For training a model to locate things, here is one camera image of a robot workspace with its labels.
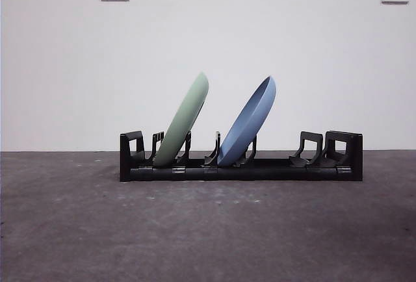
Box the blue plate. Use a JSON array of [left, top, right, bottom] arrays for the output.
[[216, 75, 278, 168]]

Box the black plate rack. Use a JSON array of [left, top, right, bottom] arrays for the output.
[[119, 130, 363, 182]]

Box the green plate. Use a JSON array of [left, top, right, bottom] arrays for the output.
[[152, 71, 210, 168]]

